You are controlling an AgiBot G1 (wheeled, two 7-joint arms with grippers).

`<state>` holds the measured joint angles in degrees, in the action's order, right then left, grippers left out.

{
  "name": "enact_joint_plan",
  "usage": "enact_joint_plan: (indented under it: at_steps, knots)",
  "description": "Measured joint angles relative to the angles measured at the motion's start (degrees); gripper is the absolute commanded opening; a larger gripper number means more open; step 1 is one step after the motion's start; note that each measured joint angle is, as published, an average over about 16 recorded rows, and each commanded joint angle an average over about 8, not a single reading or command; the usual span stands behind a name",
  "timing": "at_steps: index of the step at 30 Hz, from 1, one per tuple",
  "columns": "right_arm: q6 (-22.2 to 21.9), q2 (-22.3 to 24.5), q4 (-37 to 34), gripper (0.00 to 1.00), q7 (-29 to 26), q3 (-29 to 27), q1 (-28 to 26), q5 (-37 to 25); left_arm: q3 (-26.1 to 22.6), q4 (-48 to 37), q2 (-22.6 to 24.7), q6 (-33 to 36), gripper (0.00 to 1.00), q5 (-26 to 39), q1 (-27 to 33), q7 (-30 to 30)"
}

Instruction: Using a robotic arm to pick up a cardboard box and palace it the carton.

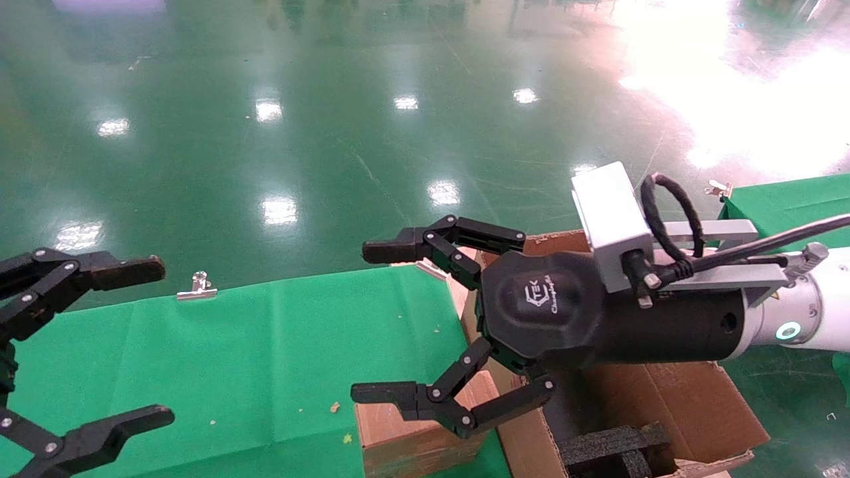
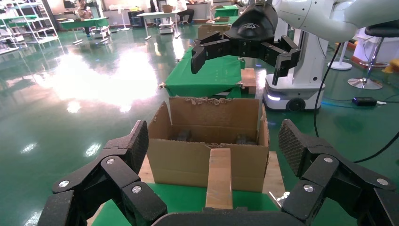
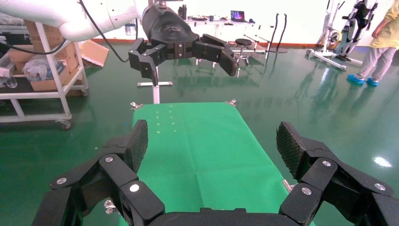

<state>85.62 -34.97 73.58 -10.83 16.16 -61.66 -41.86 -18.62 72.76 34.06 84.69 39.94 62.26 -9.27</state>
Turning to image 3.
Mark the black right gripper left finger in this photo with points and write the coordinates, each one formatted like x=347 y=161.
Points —
x=115 y=168

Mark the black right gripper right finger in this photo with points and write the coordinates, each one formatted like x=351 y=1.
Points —
x=321 y=174

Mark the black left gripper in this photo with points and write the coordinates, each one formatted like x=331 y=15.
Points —
x=170 y=34

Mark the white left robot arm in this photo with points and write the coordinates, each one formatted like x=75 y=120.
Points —
x=62 y=14

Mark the flat brown cardboard sheet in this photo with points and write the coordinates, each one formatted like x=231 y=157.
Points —
x=93 y=53

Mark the low brown cardboard box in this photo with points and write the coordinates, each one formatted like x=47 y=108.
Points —
x=50 y=84

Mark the stacked brown cardboard box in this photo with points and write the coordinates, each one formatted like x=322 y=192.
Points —
x=53 y=36

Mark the silver binder clip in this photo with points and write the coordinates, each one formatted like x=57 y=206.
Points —
x=231 y=102
x=109 y=206
x=288 y=185
x=136 y=105

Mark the white T-shaped floor stand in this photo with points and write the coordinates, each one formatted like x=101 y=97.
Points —
x=155 y=92

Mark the white desk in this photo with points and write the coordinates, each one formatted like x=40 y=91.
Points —
x=218 y=23

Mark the white bucket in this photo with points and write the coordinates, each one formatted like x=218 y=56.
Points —
x=130 y=29

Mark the black round stool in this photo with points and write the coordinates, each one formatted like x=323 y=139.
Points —
x=243 y=42

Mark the open laptop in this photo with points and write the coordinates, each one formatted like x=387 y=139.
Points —
x=237 y=15

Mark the green table cloth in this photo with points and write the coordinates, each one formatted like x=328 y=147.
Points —
x=202 y=149

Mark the black curved pole stand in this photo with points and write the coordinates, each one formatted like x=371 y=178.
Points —
x=283 y=31
x=274 y=31

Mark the white wheeled shelf cart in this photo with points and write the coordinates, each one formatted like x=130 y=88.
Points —
x=57 y=78

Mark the clear plastic bag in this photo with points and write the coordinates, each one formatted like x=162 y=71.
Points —
x=39 y=68

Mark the black white exoskeleton device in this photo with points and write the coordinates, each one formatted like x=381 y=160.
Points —
x=355 y=25

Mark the person in yellow shirt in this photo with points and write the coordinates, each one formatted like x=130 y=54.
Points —
x=386 y=34

